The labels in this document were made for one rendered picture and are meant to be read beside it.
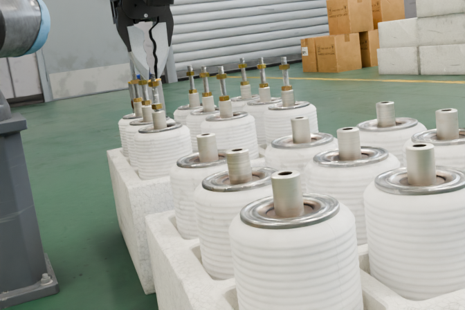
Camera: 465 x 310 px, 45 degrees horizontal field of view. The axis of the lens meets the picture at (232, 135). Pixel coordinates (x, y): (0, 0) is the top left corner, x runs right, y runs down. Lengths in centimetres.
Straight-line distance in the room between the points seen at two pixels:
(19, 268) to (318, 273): 70
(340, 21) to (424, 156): 440
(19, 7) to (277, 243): 81
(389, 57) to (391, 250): 359
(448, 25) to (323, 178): 312
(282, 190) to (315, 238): 5
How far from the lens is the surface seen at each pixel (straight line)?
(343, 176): 54
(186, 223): 64
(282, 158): 65
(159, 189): 89
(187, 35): 620
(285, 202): 42
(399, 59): 395
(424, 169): 47
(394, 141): 70
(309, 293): 40
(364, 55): 494
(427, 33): 376
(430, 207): 44
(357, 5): 481
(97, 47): 600
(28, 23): 110
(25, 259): 102
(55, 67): 593
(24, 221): 101
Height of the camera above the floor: 39
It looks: 10 degrees down
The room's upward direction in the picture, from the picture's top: 7 degrees counter-clockwise
